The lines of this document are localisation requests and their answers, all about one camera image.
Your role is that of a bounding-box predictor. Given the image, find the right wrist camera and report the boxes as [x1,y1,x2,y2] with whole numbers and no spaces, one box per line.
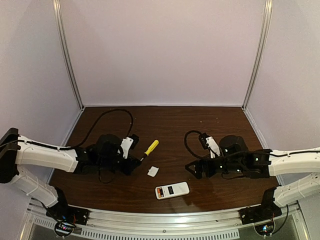
[198,133,221,159]

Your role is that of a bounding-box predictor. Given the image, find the yellow handled screwdriver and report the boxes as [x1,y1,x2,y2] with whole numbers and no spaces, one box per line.
[140,139,159,162]

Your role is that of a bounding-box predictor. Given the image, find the black camera cable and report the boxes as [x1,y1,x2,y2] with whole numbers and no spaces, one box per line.
[184,129,208,161]
[59,107,135,151]

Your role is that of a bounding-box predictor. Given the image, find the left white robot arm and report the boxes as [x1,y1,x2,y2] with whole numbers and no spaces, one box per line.
[0,127,142,208]

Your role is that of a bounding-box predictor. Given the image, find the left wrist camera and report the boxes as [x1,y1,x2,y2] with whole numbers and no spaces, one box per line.
[120,134,140,159]

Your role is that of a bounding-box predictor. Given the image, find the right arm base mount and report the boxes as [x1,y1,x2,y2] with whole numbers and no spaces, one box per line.
[238,204,282,237]

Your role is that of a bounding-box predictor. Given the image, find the aluminium frame post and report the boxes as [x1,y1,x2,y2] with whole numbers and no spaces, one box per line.
[52,0,84,110]
[242,0,273,111]

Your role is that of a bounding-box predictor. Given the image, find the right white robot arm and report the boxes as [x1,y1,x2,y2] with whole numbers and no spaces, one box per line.
[184,133,320,208]

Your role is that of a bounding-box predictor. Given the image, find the front aluminium rail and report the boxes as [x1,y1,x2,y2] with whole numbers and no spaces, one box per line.
[18,199,310,240]

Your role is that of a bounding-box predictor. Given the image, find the right aluminium frame post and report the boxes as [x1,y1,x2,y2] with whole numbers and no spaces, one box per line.
[242,0,273,111]

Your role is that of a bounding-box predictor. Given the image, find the white remote control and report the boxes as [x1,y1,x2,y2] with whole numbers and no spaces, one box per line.
[155,181,190,200]

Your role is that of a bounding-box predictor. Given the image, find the right black camera cable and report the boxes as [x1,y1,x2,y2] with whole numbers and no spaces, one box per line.
[184,129,208,161]

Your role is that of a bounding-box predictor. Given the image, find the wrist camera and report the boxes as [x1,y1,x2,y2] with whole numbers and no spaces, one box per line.
[120,134,140,159]
[198,133,221,159]

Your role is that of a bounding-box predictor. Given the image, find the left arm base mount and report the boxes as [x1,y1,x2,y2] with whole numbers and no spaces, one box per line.
[44,205,90,239]

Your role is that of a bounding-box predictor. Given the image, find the left black camera cable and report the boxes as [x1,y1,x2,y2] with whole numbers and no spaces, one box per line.
[59,107,135,151]

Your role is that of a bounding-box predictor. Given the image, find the white battery cover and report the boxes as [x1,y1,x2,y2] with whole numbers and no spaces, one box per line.
[147,166,159,178]

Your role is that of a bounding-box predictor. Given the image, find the left aluminium frame post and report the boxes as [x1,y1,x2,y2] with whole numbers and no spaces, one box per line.
[52,0,84,110]

